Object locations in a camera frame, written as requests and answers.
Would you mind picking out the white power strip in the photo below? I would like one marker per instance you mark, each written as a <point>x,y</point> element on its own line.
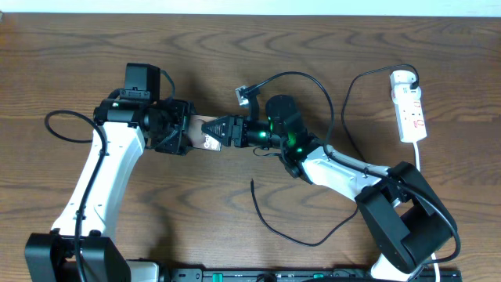
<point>409,113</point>

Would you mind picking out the white charger adapter plug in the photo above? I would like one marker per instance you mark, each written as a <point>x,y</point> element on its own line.
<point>402,77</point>

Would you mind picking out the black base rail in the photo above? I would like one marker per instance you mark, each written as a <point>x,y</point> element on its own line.
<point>298,275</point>

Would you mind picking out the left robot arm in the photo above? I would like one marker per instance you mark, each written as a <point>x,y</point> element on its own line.
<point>80,244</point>

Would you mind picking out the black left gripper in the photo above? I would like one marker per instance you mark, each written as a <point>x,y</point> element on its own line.
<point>182,109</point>

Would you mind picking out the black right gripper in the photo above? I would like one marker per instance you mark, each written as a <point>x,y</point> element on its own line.
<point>228,136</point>

